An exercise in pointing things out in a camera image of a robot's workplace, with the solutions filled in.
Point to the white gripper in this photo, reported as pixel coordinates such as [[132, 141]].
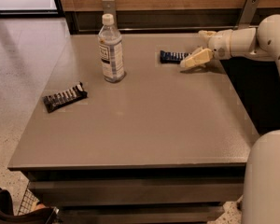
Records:
[[219, 45]]

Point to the blue rxbar blueberry bar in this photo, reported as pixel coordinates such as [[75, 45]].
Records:
[[172, 57]]

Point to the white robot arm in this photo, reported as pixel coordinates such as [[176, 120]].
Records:
[[252, 57]]

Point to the black rxbar chocolate bar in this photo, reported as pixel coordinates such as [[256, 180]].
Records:
[[58, 100]]

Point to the clear plastic water bottle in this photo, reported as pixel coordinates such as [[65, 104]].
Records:
[[111, 51]]

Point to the grey drawer cabinet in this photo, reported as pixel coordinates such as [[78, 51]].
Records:
[[161, 146]]

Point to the black chair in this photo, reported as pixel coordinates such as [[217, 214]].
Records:
[[41, 216]]

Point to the left metal wall bracket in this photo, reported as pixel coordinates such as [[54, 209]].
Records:
[[109, 10]]

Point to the wire mesh basket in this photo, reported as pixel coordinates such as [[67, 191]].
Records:
[[28, 202]]

